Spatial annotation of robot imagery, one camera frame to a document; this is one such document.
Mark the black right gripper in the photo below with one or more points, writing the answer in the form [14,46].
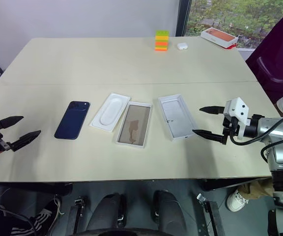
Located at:
[231,127]

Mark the orange and white box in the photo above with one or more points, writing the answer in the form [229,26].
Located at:
[220,37]

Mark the dark blue smartphone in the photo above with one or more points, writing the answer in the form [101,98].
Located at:
[72,120]

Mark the white phone box lid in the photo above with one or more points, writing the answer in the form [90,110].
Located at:
[134,125]

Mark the black table support beam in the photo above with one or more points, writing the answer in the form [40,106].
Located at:
[230,184]

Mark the dark window frame post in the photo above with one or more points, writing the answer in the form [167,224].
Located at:
[182,17]

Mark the white phone box base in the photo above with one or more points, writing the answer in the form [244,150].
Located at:
[177,118]

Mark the white moulded tray insert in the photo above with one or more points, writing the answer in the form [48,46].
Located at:
[109,111]

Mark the green orange block stack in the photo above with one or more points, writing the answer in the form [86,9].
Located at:
[161,41]

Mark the person in purple garment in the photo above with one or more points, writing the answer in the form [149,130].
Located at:
[276,56]

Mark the black shoe with white stripes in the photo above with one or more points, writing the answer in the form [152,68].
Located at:
[40,218]

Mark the black metal frame bar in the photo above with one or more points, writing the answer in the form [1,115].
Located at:
[211,214]
[78,214]

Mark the white sneaker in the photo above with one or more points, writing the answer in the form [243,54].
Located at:
[236,200]

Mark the white earbuds case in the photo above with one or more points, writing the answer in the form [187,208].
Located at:
[182,46]

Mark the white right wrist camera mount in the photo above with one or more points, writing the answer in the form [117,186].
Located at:
[237,108]

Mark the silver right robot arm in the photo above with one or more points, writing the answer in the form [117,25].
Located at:
[282,137]

